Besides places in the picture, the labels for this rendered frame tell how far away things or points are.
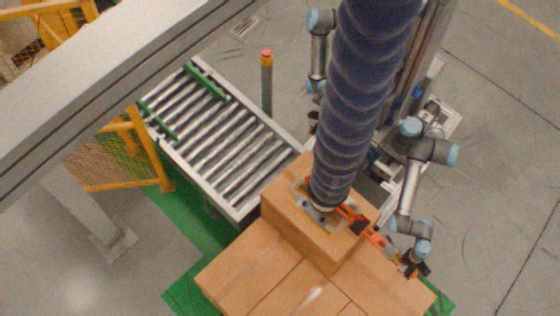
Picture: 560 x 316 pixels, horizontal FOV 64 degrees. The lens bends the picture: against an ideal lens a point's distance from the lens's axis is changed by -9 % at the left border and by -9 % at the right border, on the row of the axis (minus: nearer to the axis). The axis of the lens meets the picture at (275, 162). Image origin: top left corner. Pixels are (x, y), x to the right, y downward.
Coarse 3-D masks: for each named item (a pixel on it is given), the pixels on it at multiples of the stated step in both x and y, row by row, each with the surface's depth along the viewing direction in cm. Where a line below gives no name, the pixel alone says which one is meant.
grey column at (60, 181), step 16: (48, 176) 248; (64, 176) 259; (64, 192) 269; (80, 192) 282; (80, 208) 293; (96, 208) 308; (96, 224) 322; (112, 224) 339; (96, 240) 364; (112, 240) 356; (128, 240) 365; (112, 256) 359
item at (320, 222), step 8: (288, 200) 280; (304, 200) 279; (296, 208) 278; (304, 208) 277; (304, 216) 276; (320, 216) 275; (328, 216) 276; (312, 224) 275; (320, 224) 273; (336, 224) 274; (320, 232) 272; (328, 232) 272
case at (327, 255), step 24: (288, 168) 291; (264, 192) 284; (288, 192) 284; (264, 216) 314; (288, 216) 278; (336, 216) 278; (288, 240) 311; (312, 240) 272; (336, 240) 272; (360, 240) 286; (336, 264) 270
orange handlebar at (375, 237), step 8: (336, 208) 265; (344, 208) 266; (344, 216) 264; (376, 232) 259; (368, 240) 259; (376, 240) 257; (384, 240) 258; (400, 256) 254; (400, 264) 252; (416, 272) 250
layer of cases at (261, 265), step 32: (256, 224) 317; (224, 256) 308; (256, 256) 308; (288, 256) 308; (352, 256) 309; (224, 288) 299; (256, 288) 299; (288, 288) 299; (320, 288) 299; (352, 288) 300; (384, 288) 300; (416, 288) 300
